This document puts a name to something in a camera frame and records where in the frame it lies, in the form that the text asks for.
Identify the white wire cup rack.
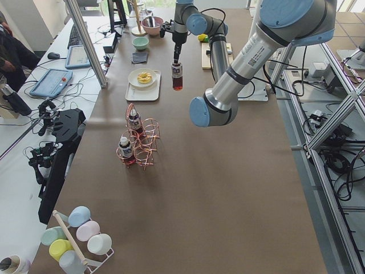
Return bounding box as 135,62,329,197
60,213,115,273

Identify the white cup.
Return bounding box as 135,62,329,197
87,233,112,255

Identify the ring pastry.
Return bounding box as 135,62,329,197
137,72,152,84

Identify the teach pendant tablet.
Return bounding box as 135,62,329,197
65,45,91,69
29,69,73,98

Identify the wooden cutting board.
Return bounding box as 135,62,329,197
201,43,234,70

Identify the white serving tray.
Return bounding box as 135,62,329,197
125,68,161,102

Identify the yellow cup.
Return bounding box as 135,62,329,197
48,239,74,261

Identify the wooden rack rod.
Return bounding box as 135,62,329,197
52,210,88,265

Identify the wooden cup tree stand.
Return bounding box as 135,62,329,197
128,0,147,37

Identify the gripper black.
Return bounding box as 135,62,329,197
160,19,188,64

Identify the tea bottle in rack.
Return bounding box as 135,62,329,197
119,136,136,165

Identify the grey folded cloth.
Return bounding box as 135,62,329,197
132,51,148,64

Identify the aluminium frame post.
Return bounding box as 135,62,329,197
64,0,107,88

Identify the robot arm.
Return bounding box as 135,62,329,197
160,1,336,127

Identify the metal ice scoop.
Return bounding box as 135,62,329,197
146,16,156,28

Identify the black stand frame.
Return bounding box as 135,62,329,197
38,108,86,224

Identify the computer mouse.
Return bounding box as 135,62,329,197
47,52,60,60

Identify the black thermos bottle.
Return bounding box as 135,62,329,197
1,84,32,116

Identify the white plate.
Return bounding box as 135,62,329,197
128,68,157,88

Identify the black keyboard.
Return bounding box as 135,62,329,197
67,25,83,49

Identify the pink bowl with ice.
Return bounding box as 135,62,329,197
141,16,164,36

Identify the grey blue cup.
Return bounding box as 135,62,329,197
59,250,86,274

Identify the pale green cup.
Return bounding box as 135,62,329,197
40,226,67,246

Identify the paper cup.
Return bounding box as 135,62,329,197
1,255,30,274

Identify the pink cup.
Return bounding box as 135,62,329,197
76,220,100,241

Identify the tea bottle dark red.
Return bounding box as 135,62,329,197
171,62,183,91

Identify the mint green bowl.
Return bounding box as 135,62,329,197
132,37,149,50

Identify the copper wire bottle rack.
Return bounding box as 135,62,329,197
116,103,160,168

